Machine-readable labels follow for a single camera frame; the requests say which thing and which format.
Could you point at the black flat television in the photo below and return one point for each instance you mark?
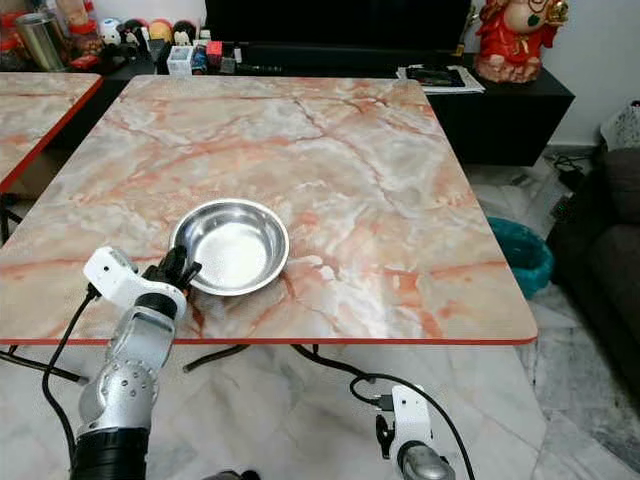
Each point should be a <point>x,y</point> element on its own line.
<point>335,20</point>

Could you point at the white paper stack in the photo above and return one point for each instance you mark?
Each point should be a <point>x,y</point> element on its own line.
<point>465,84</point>

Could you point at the dark sofa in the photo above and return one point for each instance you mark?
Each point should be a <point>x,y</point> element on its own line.
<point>605,250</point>

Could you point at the tall red-lid jar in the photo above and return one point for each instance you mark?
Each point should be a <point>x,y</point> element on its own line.
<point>82,40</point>

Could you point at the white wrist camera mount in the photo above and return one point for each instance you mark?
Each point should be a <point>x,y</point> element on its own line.
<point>112,272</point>
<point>412,413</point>

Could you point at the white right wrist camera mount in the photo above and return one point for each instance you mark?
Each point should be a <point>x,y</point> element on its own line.
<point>412,413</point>

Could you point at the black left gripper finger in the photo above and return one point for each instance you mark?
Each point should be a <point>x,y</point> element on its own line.
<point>194,272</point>
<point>176,255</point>

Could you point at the squat red-lid jar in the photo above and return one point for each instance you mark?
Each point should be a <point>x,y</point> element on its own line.
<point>10,52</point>

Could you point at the white mesh basket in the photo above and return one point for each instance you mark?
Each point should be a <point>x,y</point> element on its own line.
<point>622,125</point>

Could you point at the small red box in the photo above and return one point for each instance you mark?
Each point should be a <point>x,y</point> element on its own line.
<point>213,52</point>

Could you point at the red fortune god figurine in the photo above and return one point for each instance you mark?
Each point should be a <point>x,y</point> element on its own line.
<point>515,38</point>

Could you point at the small white panda figurine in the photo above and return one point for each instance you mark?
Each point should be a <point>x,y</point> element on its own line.
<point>109,31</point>

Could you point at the steel cylindrical canister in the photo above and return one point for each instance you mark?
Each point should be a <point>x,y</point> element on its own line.
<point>42,42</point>

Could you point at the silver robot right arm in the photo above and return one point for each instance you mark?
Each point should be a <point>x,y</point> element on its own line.
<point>425,463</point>

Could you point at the teal waste bin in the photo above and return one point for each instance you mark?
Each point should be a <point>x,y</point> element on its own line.
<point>525,258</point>

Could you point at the low black television cabinet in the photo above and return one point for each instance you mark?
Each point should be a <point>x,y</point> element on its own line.
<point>510,125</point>

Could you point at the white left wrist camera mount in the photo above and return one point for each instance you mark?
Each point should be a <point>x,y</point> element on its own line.
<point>112,272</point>

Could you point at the round stainless steel bowl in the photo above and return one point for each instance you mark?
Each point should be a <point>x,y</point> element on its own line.
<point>242,245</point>

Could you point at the small white clear box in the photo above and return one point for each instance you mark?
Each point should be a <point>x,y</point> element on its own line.
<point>179,61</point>

